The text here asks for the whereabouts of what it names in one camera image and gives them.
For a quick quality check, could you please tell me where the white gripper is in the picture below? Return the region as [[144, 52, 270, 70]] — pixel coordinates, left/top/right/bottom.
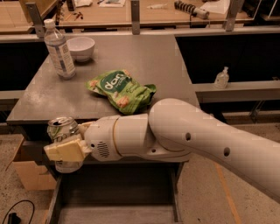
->
[[44, 115, 122, 162]]

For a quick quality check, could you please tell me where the green 7up soda can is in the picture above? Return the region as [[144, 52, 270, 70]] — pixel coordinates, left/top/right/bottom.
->
[[47, 116, 82, 173]]

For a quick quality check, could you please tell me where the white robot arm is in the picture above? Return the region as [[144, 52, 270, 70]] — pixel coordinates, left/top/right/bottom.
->
[[44, 98, 280, 200]]

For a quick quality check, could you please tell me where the grey upper drawer with knob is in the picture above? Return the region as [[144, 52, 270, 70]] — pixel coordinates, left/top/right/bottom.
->
[[22, 140, 54, 165]]

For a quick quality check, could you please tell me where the open grey middle drawer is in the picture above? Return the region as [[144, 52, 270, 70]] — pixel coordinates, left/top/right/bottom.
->
[[45, 163, 183, 224]]

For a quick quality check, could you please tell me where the grey drawer cabinet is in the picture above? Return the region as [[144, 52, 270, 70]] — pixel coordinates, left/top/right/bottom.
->
[[8, 35, 198, 224]]

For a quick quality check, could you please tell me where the brown cardboard box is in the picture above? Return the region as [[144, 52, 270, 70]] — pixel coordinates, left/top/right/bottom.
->
[[10, 138, 56, 191]]

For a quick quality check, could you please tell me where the green snack chip bag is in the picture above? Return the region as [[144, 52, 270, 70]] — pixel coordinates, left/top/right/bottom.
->
[[86, 69, 157, 115]]

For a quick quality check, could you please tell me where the white ceramic bowl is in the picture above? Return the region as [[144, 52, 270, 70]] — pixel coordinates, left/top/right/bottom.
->
[[66, 37, 95, 62]]

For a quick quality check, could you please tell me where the clear plastic water bottle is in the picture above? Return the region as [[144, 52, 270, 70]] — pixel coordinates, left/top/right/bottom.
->
[[44, 19, 75, 80]]

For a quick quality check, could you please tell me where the clear hand sanitizer bottle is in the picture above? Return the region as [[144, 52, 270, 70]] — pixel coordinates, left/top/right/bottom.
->
[[214, 66, 229, 88]]

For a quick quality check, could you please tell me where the white paper sheet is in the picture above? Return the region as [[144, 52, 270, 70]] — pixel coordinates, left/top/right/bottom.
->
[[200, 0, 230, 14]]

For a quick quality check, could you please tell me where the black floor cable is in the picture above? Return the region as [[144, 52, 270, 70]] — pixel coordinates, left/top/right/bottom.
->
[[1, 199, 36, 224]]

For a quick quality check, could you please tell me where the grey metal rail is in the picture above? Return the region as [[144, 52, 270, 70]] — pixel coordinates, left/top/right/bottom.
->
[[192, 80, 280, 103]]

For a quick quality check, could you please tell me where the black ribbed tool handle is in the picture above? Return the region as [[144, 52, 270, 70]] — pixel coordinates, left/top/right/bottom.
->
[[174, 0, 209, 19]]

